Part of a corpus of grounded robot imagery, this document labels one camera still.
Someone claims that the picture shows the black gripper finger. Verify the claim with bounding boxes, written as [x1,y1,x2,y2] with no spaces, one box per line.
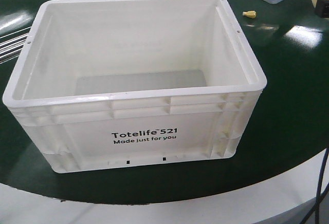
[315,0,329,17]

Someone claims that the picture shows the white plastic Totelife crate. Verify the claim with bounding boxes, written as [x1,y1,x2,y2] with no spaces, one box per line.
[3,0,267,173]

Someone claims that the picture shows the small yellow toy piece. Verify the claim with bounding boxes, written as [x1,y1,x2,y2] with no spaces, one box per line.
[242,10,257,19]

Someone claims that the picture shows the metal roller rails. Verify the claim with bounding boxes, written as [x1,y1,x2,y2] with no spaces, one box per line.
[1,27,31,64]

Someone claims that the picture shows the black cable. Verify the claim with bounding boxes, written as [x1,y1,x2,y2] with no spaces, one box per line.
[299,148,329,224]

